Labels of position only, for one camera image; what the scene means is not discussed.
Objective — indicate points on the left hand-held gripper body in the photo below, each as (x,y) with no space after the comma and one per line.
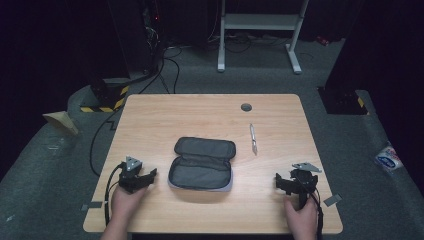
(128,175)

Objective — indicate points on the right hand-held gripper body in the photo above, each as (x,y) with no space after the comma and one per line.
(304,181)

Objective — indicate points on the person's left hand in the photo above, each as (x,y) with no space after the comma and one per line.
(126,201)

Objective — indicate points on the person's right hand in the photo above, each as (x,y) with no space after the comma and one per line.
(301,220)

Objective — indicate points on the grey tape strip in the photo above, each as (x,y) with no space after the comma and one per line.
(332,200)
(92,205)

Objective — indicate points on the silver pen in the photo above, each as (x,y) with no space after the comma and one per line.
(253,138)

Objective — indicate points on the grey open pencil case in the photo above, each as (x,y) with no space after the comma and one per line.
(201,165)

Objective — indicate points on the grey table grommet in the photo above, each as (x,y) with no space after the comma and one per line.
(246,107)

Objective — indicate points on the black yellow striped stand base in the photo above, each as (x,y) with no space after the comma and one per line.
(106,96)

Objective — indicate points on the tan cardboard piece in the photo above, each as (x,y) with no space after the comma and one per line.
(61,121)

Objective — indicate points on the white blue packet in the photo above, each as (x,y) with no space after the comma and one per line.
(388,159)

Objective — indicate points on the red object on floor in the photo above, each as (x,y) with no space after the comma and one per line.
(322,40)

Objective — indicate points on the white metal stand frame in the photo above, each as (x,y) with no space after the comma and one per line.
(260,21)

